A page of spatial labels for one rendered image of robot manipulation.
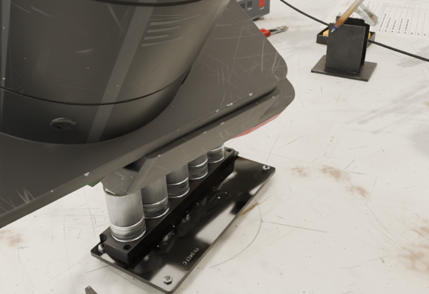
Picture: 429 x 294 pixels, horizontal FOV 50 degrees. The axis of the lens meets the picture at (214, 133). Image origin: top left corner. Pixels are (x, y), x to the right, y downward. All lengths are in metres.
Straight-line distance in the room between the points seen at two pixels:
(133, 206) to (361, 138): 0.27
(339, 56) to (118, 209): 0.40
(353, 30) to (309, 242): 0.33
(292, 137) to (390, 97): 0.16
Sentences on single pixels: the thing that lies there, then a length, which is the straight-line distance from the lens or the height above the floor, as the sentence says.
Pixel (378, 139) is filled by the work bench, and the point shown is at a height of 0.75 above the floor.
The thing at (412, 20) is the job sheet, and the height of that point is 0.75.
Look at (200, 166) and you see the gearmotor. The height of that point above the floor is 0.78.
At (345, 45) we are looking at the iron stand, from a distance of 0.63.
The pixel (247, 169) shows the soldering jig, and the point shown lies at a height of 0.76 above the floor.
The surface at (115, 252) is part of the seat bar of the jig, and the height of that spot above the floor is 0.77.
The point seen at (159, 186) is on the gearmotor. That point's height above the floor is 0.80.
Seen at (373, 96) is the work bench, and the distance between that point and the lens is 0.59.
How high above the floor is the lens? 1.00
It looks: 31 degrees down
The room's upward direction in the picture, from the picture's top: 1 degrees counter-clockwise
